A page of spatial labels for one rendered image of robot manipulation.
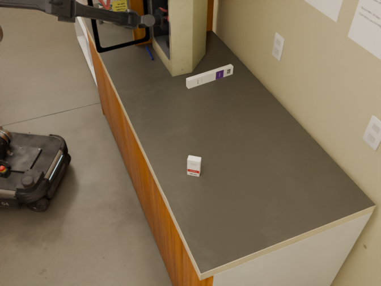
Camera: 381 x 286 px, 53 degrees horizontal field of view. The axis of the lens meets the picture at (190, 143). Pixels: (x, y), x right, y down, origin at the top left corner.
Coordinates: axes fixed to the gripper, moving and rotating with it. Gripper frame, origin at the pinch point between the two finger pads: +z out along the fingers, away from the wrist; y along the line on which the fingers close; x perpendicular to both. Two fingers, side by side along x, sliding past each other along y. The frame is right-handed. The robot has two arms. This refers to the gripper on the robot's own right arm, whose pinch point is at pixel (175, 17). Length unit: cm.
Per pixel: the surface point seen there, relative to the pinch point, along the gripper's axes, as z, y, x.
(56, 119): -62, 98, 119
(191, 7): 0.5, -16.4, -11.5
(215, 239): -31, -108, 29
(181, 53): -3.0, -15.6, 11.8
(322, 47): 32, -70, -13
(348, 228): 21, -120, 36
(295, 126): 28, -72, 24
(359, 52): 30, -88, -20
